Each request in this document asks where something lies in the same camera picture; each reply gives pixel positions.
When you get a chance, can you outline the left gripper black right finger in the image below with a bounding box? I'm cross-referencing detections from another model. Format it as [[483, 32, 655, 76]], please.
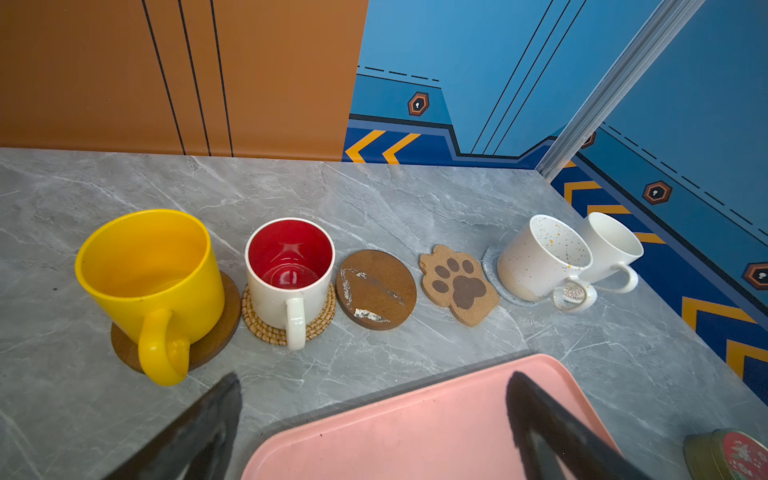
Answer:
[[506, 371, 648, 479]]

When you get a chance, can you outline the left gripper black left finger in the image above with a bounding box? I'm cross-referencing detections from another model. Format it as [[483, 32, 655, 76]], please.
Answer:
[[107, 372, 242, 479]]

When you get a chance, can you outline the dark brown round coaster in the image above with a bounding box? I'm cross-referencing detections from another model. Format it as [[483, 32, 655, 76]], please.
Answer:
[[110, 271, 241, 374]]

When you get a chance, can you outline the white mug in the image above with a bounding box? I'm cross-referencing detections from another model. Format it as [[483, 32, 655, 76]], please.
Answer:
[[576, 212, 644, 294], [497, 214, 597, 313]]

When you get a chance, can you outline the cork paw print coaster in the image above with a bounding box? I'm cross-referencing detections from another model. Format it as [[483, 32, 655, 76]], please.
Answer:
[[419, 244, 500, 327]]

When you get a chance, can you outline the light blue woven coaster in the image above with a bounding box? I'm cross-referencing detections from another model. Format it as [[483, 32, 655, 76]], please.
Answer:
[[481, 245, 539, 307]]

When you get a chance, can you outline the yellow mug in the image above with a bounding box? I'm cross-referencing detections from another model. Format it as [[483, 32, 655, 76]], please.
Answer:
[[74, 209, 225, 386]]

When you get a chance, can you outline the red interior mug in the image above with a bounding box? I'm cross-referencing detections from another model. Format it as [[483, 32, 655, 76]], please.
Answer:
[[244, 217, 336, 351]]

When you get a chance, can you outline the glossy brown round coaster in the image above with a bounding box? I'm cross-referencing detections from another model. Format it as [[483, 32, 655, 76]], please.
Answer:
[[335, 250, 417, 331]]

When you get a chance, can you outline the pink plastic tray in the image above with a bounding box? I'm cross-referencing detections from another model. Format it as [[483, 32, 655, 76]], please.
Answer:
[[242, 354, 616, 479]]

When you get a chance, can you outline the red round tin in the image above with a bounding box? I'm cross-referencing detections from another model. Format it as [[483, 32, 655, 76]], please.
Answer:
[[683, 429, 767, 480]]

